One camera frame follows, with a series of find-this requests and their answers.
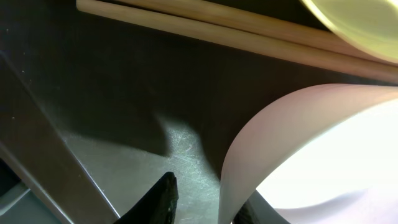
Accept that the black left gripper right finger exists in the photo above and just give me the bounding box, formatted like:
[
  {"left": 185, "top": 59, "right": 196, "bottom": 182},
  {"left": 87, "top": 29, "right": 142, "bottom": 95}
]
[{"left": 233, "top": 200, "right": 260, "bottom": 224}]

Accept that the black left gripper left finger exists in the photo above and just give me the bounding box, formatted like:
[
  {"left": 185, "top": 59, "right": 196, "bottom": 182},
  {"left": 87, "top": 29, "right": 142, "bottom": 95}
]
[{"left": 114, "top": 172, "right": 178, "bottom": 224}]

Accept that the white pink bowl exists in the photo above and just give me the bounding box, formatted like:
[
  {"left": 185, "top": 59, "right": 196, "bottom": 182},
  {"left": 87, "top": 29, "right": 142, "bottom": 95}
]
[{"left": 218, "top": 84, "right": 397, "bottom": 223}]

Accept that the wooden chopstick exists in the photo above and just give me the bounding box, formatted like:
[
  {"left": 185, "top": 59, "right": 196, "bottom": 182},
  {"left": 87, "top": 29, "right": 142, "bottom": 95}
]
[
  {"left": 121, "top": 0, "right": 395, "bottom": 65},
  {"left": 76, "top": 1, "right": 397, "bottom": 83}
]

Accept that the yellow plate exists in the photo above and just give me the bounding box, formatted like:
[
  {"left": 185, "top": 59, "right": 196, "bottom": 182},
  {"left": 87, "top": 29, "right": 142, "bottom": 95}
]
[{"left": 302, "top": 0, "right": 397, "bottom": 63}]

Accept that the dark brown serving tray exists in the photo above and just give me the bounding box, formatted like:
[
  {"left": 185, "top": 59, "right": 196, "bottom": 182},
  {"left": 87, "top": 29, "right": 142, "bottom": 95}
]
[{"left": 1, "top": 1, "right": 397, "bottom": 223}]

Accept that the grey plastic dish rack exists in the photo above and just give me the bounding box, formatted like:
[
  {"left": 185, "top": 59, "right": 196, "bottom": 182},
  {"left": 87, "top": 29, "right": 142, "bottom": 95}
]
[{"left": 1, "top": 182, "right": 61, "bottom": 224}]

